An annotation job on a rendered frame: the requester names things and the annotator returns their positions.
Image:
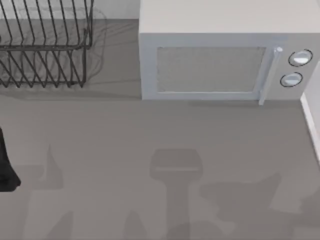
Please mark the pale microwave oven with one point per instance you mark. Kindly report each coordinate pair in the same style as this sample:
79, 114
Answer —
200, 17

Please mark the large microwave knob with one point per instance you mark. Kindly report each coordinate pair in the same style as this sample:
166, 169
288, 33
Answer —
300, 57

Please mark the small microwave knob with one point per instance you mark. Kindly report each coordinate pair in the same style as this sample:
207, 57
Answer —
291, 79

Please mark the microwave oven door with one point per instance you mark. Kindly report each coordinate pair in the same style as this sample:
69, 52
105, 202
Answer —
210, 70

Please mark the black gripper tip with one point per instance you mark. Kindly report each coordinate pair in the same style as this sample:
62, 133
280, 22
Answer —
6, 170

